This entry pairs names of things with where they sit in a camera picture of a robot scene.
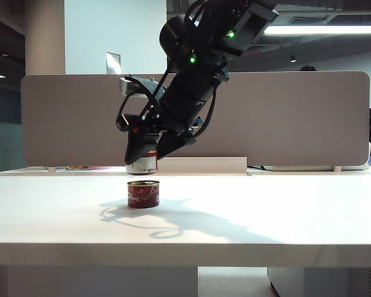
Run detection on long metal divider bracket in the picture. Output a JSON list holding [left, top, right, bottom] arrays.
[[54, 165, 126, 173]]

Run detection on grey desk divider panel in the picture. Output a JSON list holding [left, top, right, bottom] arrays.
[[20, 71, 371, 168]]

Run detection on black cable along wrist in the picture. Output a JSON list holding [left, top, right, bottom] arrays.
[[190, 80, 220, 139]]

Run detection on ceiling air vent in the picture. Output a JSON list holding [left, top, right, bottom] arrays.
[[288, 15, 332, 26]]

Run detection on tomato can with white label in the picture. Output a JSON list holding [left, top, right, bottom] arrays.
[[126, 149, 160, 176]]

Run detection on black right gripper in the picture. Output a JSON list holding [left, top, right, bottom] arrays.
[[123, 105, 205, 165]]

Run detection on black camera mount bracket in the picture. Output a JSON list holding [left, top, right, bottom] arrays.
[[125, 74, 168, 106]]

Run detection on dark glass doorway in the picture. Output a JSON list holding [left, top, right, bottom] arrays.
[[0, 14, 26, 174]]

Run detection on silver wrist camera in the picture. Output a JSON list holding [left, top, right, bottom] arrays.
[[119, 77, 145, 97]]

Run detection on looped black cable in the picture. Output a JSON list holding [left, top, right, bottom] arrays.
[[115, 92, 137, 133]]

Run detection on red tomato paste can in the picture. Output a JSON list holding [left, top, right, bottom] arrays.
[[127, 180, 161, 209]]

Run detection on long ceiling light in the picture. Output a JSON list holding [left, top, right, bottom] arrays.
[[262, 25, 371, 36]]

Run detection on wall poster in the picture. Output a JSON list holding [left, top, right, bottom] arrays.
[[105, 51, 122, 75]]

